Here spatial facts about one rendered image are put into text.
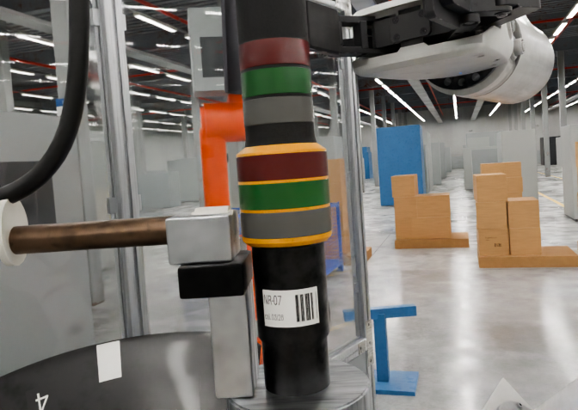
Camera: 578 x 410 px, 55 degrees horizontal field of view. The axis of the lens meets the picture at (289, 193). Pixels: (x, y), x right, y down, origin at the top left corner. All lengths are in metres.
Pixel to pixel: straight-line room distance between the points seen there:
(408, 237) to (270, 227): 9.43
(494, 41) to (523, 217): 7.49
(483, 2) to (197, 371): 0.32
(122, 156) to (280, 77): 0.83
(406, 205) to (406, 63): 9.18
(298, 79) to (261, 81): 0.02
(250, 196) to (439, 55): 0.19
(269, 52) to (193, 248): 0.10
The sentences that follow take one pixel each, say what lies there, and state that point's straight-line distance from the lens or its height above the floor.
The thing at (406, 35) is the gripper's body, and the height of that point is 1.64.
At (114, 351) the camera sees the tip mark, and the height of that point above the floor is 1.42.
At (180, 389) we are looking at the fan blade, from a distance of 0.43.
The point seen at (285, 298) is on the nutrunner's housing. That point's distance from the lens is 0.25.
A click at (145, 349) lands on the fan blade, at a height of 1.42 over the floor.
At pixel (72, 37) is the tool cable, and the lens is 0.29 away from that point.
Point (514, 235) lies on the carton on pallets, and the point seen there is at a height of 0.41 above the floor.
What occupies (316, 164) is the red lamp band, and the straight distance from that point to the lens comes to 0.25.
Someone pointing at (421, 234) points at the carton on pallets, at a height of 0.22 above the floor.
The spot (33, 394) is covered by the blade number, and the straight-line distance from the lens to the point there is 0.46.
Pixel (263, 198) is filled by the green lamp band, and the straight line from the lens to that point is 0.25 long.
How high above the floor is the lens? 1.56
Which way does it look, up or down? 3 degrees down
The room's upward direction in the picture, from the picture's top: 4 degrees counter-clockwise
